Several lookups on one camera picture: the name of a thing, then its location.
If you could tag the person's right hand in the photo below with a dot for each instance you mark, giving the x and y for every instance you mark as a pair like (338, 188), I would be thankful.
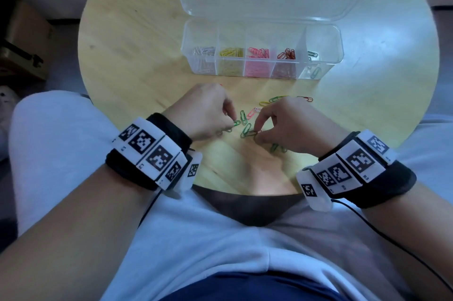
(304, 127)

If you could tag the person's left hand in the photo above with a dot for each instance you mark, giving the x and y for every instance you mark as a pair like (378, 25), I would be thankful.
(198, 113)

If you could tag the pile of coloured paper clips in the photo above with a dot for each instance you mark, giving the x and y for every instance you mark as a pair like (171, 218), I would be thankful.
(244, 117)

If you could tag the heap of white paper clips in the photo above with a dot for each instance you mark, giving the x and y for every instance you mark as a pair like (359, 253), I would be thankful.
(204, 64)

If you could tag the green paper clip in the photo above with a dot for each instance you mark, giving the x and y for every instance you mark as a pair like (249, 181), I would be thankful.
(312, 54)
(315, 72)

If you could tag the heap of yellow paper clips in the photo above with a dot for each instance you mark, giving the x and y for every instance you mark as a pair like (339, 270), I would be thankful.
(230, 65)

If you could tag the heap of red paper clips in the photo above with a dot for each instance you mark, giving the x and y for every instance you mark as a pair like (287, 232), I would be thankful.
(285, 67)

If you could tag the heap of pink paper clips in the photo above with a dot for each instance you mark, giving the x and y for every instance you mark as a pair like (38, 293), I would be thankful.
(257, 67)

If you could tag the person's left forearm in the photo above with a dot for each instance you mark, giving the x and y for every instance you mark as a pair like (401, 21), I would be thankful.
(70, 240)

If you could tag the person's right forearm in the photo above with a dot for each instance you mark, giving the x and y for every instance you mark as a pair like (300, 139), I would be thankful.
(417, 226)

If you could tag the brown cardboard box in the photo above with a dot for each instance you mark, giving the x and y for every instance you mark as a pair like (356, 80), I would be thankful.
(32, 28)

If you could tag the black left wristband white markers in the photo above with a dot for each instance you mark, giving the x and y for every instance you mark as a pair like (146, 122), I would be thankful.
(124, 170)

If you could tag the black wristband white markers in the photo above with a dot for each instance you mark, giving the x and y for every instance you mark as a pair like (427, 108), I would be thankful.
(393, 187)
(124, 170)

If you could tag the black right wristband white markers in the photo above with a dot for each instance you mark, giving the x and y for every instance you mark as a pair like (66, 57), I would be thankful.
(393, 187)

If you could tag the dark blue shirt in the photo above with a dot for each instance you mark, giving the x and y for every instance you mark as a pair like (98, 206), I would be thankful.
(255, 286)

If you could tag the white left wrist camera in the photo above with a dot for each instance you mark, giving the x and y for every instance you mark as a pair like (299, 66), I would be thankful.
(189, 184)

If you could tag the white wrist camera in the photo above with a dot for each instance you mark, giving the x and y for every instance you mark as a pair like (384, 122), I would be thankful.
(318, 201)
(189, 184)

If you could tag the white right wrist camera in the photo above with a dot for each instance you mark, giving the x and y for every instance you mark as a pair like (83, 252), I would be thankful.
(318, 201)

